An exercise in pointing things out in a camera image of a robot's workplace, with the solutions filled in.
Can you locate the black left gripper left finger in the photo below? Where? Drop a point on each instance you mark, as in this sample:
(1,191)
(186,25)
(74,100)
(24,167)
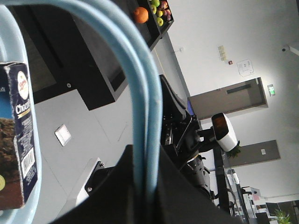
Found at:
(112,202)

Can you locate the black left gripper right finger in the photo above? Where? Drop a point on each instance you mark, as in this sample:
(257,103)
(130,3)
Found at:
(178,202)

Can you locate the blue chocolate cookie box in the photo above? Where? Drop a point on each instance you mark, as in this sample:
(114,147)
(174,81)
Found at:
(18,168)

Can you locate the light blue plastic basket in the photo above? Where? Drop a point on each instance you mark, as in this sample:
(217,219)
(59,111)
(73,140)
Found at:
(132,53)

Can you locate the black robot torso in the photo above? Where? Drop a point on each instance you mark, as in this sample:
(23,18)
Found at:
(184,141)

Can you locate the white robot head sensor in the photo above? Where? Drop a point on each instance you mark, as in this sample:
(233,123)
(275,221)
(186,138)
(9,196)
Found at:
(224,132)

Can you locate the far steel floor socket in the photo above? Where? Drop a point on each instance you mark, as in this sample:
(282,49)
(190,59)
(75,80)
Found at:
(63,135)

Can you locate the grey door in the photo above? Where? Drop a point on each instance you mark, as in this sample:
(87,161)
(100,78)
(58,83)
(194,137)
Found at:
(232,98)

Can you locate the green exit sign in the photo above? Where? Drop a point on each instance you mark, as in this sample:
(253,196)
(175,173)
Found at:
(271,90)

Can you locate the wooden black-framed display stand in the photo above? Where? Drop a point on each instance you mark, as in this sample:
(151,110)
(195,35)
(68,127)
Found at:
(65,54)

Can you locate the orange fruit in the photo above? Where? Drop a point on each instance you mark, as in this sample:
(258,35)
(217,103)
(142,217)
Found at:
(141,15)

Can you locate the apples in crate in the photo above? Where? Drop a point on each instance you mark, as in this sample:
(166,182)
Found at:
(162,11)

